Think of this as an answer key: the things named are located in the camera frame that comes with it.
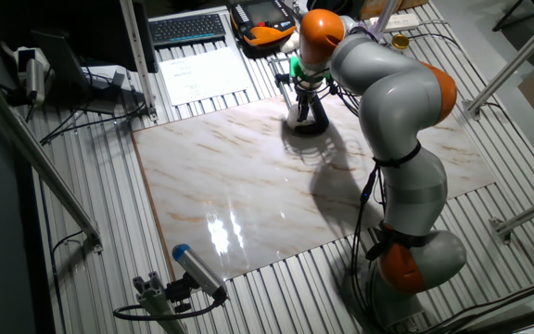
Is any aluminium profile bar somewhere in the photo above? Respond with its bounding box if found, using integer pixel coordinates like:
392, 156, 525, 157
464, 3, 534, 121
0, 64, 105, 254
489, 189, 534, 245

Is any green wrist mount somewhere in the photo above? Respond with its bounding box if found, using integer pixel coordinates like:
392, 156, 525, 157
288, 55, 332, 84

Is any brown cardboard box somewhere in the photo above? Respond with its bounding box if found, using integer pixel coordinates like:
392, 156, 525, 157
359, 0, 430, 20

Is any white paper sheet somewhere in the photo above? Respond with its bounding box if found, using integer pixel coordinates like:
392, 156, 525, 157
159, 45, 253, 107

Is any small white rounded object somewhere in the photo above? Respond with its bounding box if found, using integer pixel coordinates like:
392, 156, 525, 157
279, 31, 301, 55

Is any grey metal pole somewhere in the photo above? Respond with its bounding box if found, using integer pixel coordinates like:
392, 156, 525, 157
369, 0, 403, 41

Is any dark grey tilted panel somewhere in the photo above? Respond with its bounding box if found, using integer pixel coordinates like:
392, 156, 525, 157
30, 28, 90, 92

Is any black camera clamp mount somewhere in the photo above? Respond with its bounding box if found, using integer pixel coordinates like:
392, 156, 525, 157
164, 273, 195, 315

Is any white power strip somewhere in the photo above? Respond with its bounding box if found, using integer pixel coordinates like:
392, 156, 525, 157
368, 12, 421, 33

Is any black computer keyboard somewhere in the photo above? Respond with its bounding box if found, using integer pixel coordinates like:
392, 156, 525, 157
147, 12, 228, 48

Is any aluminium profile post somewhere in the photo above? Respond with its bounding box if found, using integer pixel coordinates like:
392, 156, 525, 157
118, 0, 159, 124

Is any black computer monitor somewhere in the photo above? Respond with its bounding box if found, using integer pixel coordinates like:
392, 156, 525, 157
70, 0, 159, 74

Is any jar with yellow lid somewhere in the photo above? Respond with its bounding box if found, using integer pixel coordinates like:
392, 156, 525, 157
389, 32, 411, 51

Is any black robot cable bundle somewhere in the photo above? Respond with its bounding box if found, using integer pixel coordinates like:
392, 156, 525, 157
289, 76, 391, 326

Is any black camera cable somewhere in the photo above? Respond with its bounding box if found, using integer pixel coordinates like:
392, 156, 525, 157
112, 295, 227, 322

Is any dark metal beam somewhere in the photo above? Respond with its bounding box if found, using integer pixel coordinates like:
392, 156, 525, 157
451, 304, 534, 334

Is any grey camera with blue cap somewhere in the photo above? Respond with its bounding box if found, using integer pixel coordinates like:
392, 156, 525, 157
172, 243, 229, 301

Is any grey camera on white mount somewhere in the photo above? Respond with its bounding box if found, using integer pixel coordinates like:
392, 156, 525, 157
14, 45, 51, 107

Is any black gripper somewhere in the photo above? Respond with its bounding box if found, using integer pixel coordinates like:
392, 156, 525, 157
293, 82, 318, 123

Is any black C-clamp with steel screw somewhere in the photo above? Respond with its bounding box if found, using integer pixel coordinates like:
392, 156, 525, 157
266, 54, 332, 137

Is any short aluminium profile stub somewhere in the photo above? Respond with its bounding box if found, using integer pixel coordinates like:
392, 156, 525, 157
132, 271, 189, 334

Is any black table cable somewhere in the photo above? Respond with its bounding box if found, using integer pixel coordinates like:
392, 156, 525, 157
39, 99, 150, 146

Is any grey electronics box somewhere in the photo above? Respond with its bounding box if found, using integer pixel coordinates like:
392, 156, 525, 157
81, 64, 132, 92

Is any orange and black teach pendant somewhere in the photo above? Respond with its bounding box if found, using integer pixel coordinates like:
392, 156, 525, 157
228, 0, 299, 52

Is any marble pattern board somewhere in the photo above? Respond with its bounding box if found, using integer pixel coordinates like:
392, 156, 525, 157
131, 83, 498, 282

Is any translucent purple plastic bag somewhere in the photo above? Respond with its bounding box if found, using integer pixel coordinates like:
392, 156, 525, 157
354, 20, 383, 41

